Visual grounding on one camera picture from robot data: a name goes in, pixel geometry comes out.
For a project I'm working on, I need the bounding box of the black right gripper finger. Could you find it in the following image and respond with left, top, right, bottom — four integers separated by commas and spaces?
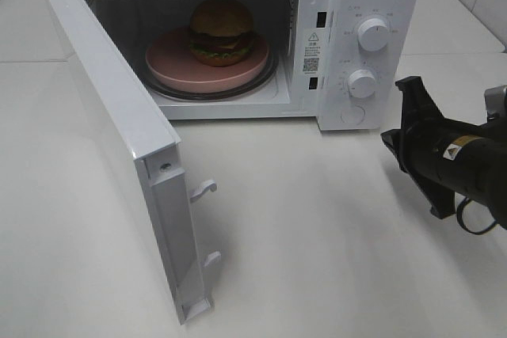
395, 76, 442, 128
380, 129, 401, 160

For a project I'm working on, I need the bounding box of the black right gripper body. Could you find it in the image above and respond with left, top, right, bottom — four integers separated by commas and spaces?
398, 123, 487, 219

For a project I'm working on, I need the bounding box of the round white door button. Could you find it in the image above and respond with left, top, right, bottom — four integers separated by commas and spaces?
341, 104, 365, 125

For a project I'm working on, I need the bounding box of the white control knob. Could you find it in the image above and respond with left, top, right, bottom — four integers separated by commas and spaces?
348, 69, 377, 99
357, 16, 390, 52

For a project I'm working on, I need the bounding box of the burger with brown bun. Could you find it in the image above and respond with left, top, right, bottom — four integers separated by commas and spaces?
188, 0, 257, 67

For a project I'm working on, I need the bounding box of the pink round plate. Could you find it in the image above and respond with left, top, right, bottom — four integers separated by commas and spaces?
145, 27, 270, 93

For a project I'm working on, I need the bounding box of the white microwave door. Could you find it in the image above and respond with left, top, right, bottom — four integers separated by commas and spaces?
47, 0, 221, 324

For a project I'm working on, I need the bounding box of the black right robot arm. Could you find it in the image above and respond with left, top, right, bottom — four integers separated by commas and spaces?
381, 76, 506, 233

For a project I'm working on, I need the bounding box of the white microwave oven body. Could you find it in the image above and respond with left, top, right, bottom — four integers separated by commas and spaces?
85, 0, 416, 131

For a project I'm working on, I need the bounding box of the glass microwave turntable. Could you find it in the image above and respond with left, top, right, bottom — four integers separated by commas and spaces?
143, 53, 279, 101

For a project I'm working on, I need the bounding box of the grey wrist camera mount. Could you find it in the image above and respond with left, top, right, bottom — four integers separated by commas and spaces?
484, 85, 507, 121

